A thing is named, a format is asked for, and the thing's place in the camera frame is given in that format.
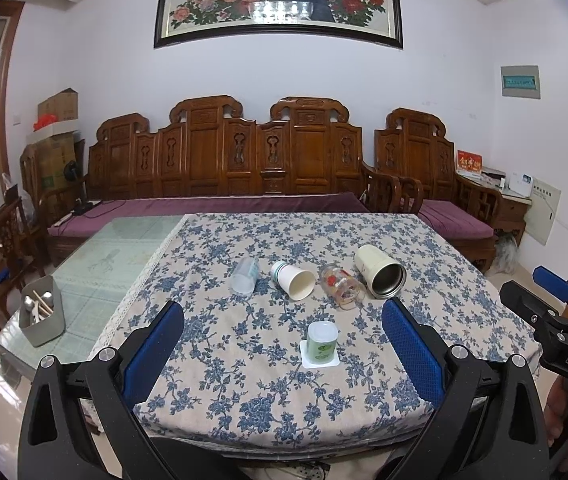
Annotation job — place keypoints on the grey utensil holder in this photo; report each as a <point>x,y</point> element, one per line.
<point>44,327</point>

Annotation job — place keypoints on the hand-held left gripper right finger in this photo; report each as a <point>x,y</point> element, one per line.
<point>411,355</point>

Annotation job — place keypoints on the metal spoon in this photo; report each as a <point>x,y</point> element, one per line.
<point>29,304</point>

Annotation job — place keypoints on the grey electrical panel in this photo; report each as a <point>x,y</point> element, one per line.
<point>520,82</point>

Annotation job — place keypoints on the blue floral tablecloth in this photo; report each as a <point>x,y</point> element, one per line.
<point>244,385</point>

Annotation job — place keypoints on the carved wooden armchair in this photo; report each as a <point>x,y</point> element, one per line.
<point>414,160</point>

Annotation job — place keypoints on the white paper cup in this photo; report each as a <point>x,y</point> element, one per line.
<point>292,280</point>

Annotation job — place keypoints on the green glass coffee table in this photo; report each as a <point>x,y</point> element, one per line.
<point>109,260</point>

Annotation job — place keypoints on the clear plastic bag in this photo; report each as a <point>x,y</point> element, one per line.
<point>506,252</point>

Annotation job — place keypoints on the black fan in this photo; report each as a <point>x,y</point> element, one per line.
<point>70,172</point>

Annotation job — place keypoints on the long purple seat cushion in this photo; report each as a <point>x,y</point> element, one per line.
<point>204,207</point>

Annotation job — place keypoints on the white desk device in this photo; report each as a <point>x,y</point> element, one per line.
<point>520,183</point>

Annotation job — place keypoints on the small white yogurt cup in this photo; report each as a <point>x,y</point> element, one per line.
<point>320,345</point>

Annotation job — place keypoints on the red desk calendar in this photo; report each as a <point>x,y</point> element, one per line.
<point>470,164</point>

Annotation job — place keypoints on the wooden side table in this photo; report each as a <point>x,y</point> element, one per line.
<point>514,212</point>

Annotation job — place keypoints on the clear plastic cup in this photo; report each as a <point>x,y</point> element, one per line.
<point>244,275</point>

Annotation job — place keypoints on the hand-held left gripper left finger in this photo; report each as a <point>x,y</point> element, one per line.
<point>153,355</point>

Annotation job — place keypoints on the white power strip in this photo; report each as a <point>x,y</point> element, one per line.
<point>304,472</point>

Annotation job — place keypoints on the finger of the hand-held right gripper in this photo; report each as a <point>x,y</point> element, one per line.
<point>524,302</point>
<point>554,280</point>

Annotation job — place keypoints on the framed floral peacock painting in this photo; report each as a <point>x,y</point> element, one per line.
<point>279,0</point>

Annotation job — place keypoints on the wooden chopsticks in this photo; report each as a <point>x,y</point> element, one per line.
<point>43,300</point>

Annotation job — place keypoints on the cream wall cover plate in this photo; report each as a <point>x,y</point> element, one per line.
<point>543,212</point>

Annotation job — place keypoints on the small cardboard box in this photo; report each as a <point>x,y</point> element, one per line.
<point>59,107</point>

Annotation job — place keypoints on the short purple seat cushion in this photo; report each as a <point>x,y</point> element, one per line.
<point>456,220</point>

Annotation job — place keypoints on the wooden door frame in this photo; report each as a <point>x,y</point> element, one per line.
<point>8,85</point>

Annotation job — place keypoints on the glass jar with red flowers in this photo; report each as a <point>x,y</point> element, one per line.
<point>341,285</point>

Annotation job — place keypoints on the large cardboard box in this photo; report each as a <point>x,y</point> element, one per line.
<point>56,160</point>

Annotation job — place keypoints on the cream steel tumbler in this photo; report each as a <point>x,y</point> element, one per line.
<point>380,270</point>

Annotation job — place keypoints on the carved wooden sofa bench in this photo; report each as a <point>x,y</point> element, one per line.
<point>214,160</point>

